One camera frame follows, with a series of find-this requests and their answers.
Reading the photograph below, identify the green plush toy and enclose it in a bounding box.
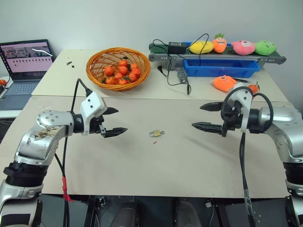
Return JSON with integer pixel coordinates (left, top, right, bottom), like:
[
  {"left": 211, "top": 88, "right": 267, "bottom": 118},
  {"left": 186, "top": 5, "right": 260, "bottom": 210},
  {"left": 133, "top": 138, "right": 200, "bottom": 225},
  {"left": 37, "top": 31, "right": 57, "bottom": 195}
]
[{"left": 254, "top": 40, "right": 277, "bottom": 56}]

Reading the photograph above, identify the black power adapter brick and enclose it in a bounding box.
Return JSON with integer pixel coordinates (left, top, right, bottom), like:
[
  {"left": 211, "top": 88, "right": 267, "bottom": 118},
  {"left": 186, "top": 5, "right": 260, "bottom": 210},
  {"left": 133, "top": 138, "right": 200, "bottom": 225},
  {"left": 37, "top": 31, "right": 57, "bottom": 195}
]
[{"left": 168, "top": 41, "right": 187, "bottom": 54}]

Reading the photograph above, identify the orange woven basket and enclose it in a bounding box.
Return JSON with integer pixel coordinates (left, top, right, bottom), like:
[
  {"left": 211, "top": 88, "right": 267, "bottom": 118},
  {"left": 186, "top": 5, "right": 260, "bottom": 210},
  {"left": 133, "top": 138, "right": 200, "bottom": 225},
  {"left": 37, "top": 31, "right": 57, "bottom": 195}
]
[{"left": 85, "top": 47, "right": 152, "bottom": 92}]

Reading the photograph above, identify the grey mini conveyor belt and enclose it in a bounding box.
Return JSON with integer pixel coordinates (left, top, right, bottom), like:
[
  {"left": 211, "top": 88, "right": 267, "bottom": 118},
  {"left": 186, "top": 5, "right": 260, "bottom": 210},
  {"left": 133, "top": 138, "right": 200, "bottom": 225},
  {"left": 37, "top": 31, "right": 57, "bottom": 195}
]
[{"left": 148, "top": 42, "right": 287, "bottom": 84}]

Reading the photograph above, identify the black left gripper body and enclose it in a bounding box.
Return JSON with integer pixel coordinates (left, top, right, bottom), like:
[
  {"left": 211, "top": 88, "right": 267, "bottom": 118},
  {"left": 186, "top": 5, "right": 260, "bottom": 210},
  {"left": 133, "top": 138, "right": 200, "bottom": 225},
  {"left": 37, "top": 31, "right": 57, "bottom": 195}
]
[{"left": 89, "top": 114, "right": 107, "bottom": 138}]

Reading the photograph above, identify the open grey laptop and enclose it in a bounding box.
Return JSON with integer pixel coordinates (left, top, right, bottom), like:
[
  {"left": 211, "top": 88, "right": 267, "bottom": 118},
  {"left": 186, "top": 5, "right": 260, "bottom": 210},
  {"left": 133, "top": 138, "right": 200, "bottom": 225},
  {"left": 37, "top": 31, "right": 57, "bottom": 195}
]
[{"left": 0, "top": 39, "right": 56, "bottom": 111}]

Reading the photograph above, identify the yellow plush toy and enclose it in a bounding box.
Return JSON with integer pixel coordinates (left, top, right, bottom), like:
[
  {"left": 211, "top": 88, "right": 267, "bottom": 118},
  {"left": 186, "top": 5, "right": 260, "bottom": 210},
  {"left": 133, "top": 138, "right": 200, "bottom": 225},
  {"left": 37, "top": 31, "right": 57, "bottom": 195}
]
[{"left": 189, "top": 40, "right": 214, "bottom": 54}]

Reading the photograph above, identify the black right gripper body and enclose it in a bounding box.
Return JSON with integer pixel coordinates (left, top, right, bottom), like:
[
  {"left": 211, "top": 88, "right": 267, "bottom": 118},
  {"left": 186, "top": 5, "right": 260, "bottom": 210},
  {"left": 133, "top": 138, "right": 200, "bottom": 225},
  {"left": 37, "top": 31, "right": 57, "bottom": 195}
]
[{"left": 221, "top": 100, "right": 244, "bottom": 138}]

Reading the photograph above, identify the orange round plush toy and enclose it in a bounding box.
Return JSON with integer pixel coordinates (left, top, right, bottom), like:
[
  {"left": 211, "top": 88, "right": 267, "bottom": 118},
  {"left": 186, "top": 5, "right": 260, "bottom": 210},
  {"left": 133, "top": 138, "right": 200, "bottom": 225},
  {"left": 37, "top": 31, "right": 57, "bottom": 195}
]
[{"left": 213, "top": 75, "right": 238, "bottom": 93}]

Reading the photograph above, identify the thin black adapter cable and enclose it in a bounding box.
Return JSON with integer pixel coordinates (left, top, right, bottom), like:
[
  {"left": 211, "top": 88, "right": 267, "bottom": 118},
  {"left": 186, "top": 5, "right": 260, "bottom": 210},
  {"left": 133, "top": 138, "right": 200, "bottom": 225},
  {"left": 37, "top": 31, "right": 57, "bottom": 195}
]
[{"left": 166, "top": 33, "right": 210, "bottom": 96}]

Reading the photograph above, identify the black mains power cord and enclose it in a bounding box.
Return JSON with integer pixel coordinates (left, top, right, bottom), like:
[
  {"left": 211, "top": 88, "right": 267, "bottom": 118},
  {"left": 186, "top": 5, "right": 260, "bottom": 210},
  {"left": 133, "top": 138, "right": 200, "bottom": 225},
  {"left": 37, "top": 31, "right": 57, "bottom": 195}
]
[{"left": 152, "top": 38, "right": 173, "bottom": 78}]

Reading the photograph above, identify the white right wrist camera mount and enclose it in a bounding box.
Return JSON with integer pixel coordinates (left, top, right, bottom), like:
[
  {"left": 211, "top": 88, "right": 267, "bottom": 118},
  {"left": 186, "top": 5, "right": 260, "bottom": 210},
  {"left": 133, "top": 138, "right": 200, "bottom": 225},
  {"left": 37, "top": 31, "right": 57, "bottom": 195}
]
[{"left": 228, "top": 86, "right": 253, "bottom": 132}]

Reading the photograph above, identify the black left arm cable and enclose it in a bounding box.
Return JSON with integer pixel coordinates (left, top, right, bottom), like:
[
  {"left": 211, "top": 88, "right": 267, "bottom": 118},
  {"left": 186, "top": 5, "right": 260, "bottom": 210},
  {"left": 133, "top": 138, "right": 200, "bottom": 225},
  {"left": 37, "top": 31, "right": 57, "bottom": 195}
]
[{"left": 62, "top": 78, "right": 93, "bottom": 227}]

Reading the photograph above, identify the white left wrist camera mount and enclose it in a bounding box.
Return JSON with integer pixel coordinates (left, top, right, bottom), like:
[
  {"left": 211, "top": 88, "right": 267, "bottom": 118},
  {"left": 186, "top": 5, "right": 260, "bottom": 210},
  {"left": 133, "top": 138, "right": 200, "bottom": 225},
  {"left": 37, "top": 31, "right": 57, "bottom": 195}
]
[{"left": 79, "top": 91, "right": 108, "bottom": 136}]

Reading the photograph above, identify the orange carrot plush toy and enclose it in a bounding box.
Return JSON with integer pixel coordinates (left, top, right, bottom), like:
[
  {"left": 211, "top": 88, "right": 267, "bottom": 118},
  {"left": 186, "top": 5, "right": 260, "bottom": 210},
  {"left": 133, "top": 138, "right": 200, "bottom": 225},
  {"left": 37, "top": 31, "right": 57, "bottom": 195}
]
[{"left": 212, "top": 33, "right": 228, "bottom": 53}]

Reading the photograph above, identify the pink plush toy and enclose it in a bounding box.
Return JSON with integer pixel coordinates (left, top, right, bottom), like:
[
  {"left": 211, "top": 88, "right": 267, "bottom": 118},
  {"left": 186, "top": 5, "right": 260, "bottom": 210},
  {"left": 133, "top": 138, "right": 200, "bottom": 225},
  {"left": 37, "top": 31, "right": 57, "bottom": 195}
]
[{"left": 231, "top": 40, "right": 256, "bottom": 56}]

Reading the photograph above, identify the blue plastic bin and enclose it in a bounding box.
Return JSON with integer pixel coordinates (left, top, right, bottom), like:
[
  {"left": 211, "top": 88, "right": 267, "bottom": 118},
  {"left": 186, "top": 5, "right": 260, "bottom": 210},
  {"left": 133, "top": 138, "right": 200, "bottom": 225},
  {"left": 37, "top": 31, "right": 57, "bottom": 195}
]
[{"left": 182, "top": 59, "right": 261, "bottom": 79}]

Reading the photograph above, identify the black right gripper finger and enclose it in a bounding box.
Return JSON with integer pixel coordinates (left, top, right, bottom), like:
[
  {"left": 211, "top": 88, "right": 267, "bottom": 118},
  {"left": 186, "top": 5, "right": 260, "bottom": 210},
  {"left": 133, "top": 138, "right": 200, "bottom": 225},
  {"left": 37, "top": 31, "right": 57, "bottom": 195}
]
[
  {"left": 199, "top": 102, "right": 223, "bottom": 113},
  {"left": 191, "top": 122, "right": 224, "bottom": 137}
]

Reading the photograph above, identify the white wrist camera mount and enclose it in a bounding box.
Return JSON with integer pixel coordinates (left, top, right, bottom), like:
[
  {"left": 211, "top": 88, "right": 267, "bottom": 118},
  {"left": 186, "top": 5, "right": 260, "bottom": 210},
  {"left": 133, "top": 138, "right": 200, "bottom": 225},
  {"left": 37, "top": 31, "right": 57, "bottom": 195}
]
[
  {"left": 79, "top": 91, "right": 108, "bottom": 136},
  {"left": 228, "top": 86, "right": 253, "bottom": 132}
]

